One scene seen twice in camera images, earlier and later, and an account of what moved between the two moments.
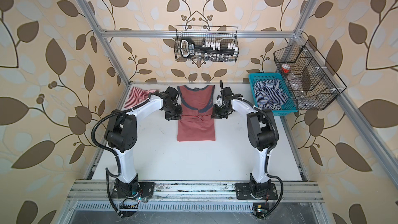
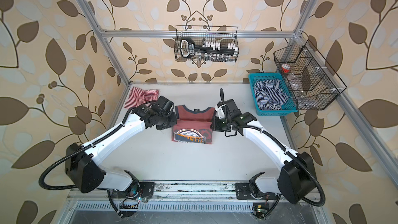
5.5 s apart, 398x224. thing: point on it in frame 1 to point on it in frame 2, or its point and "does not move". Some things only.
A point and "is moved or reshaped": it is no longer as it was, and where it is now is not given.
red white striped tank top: [137, 95] does not move
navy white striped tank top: [269, 95] does not move
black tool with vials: [207, 51] does not move
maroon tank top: [196, 124] is moved or reshaped
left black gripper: [179, 114] to [173, 121]
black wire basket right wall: [312, 82] does not move
